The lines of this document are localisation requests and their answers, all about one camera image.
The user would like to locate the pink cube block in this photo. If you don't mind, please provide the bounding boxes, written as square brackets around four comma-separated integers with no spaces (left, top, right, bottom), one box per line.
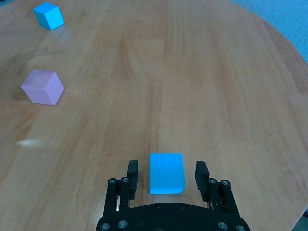
[21,69,65,106]

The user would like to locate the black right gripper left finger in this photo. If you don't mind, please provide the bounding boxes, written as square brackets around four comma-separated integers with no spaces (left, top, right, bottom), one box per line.
[104,160,139,215]

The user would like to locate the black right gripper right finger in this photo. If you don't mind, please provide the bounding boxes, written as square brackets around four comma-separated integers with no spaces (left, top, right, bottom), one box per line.
[194,161,241,217]

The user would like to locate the blue cube block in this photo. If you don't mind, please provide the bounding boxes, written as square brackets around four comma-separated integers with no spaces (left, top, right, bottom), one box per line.
[149,153,187,195]
[32,2,65,31]

